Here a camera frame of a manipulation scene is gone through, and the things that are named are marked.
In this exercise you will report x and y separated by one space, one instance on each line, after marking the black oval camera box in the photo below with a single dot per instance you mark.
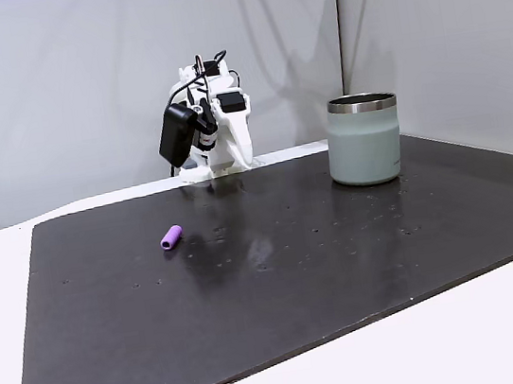
176 134

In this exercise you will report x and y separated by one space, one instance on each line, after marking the purple pen grip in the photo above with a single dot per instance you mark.
171 238

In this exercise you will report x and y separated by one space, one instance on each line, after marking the black table mat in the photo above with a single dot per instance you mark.
251 288

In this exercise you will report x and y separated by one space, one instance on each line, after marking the grey-green steel-rimmed cup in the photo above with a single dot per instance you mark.
364 148

